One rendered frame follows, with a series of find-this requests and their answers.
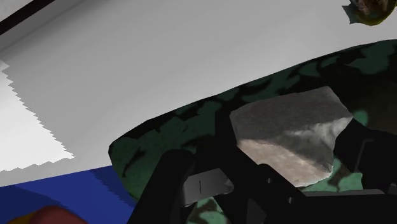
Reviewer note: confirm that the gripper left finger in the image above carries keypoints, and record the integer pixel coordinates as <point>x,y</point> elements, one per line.
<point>167,180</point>

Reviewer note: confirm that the green black patterned rounded object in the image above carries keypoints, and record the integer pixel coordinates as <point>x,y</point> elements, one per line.
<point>335,71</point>

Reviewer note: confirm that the red rounded object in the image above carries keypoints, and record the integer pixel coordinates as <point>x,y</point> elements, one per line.
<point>55,217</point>

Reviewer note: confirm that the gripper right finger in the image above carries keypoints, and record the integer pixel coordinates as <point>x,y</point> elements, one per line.
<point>375,161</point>

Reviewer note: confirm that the grey rough stone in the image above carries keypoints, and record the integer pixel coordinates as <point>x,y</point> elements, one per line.
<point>288,130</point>

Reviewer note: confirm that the dark brown olive lumpy object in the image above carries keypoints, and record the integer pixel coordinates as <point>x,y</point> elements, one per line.
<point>372,12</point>

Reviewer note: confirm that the blue flat object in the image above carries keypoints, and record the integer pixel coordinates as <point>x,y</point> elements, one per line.
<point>77,192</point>

